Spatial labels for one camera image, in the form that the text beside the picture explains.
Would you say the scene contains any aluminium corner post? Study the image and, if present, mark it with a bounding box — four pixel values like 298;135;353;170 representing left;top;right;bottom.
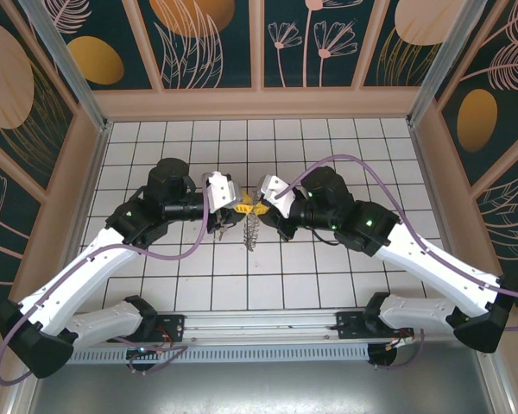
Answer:
406;0;500;127
16;0;114;131

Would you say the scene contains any brown keyring with wire loops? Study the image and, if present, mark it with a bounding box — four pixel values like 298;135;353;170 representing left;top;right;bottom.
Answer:
240;187;262;252

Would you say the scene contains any aluminium frame bar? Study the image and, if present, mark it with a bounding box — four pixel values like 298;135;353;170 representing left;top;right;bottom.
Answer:
478;351;515;414

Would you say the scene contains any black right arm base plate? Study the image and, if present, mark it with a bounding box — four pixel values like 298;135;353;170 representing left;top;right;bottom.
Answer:
335;310;415;342

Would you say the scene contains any grey slotted cable duct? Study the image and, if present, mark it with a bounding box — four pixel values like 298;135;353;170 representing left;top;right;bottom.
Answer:
68;344;370;363

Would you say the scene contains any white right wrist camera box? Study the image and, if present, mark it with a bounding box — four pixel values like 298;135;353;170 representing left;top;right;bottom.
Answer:
258;174;297;216

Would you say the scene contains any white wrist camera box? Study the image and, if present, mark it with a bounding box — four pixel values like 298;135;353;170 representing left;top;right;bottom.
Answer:
201;170;244;216
258;174;297;216

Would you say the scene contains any small circuit board with wires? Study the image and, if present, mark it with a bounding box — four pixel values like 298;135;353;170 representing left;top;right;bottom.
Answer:
127;344;167;360

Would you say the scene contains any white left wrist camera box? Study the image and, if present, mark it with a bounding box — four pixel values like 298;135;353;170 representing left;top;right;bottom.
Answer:
201;170;244;216

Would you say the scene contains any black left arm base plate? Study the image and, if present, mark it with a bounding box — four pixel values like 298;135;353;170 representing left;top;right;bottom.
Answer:
106;314;186;344

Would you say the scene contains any grey metal sheet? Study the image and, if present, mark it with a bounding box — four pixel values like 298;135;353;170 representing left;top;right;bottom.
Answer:
25;360;502;414

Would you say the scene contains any aluminium mounting rail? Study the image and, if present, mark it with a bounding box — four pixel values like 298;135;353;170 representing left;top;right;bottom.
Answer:
25;305;496;346

